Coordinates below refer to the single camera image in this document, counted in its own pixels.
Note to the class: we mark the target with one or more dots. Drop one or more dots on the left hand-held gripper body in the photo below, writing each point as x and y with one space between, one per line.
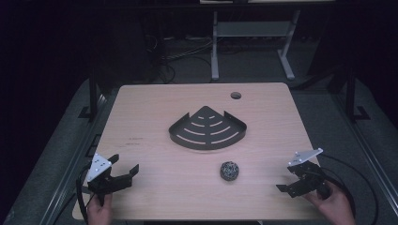
97 167

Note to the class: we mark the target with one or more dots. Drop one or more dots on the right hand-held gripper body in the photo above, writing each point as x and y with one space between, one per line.
308 179

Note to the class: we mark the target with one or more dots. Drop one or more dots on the person's left hand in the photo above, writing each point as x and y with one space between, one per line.
100 214

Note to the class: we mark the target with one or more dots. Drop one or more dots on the black frame post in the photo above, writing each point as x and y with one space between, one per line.
93 93
351 97

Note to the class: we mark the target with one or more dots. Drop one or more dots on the white metal stand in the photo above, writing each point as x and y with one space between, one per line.
250 29

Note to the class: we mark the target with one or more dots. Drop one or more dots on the aluminium frame rail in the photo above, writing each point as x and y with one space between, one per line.
73 159
369 150

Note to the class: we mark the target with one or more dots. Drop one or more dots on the person's right hand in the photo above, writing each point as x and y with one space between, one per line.
336 207

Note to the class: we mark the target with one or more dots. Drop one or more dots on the steel wool scouring ball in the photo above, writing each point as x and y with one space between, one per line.
229 171

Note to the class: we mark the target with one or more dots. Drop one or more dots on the black metal corner shelf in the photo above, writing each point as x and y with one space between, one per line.
207 132

